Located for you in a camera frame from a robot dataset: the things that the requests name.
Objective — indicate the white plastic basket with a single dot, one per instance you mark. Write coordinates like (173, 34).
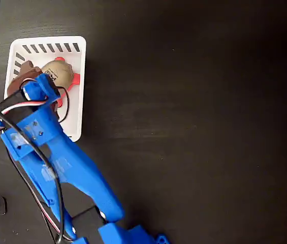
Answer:
(74, 119)

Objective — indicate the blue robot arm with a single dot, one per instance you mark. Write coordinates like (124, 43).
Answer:
(77, 162)

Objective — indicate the red turtle toy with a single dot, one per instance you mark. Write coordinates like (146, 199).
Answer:
(60, 71)

